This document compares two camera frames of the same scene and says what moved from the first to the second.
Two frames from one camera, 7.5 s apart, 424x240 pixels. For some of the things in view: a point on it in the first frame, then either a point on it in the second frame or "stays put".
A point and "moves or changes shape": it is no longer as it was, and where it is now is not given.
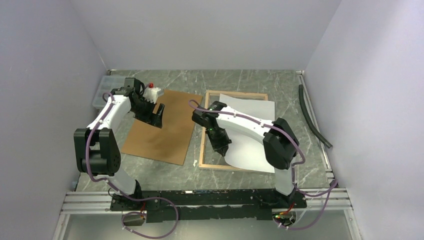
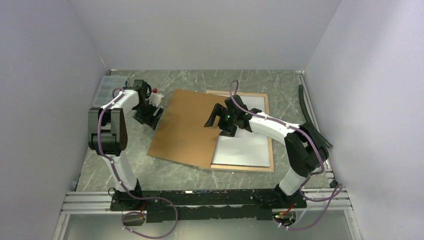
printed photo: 246,152 stays put
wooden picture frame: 209,158 -> 244,167
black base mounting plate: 165,206 stays put
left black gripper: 156,118 stays put
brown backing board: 170,143 moves or changes shape
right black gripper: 221,147 -> 219,110
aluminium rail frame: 336,200 stays put
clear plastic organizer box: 108,83 stays put
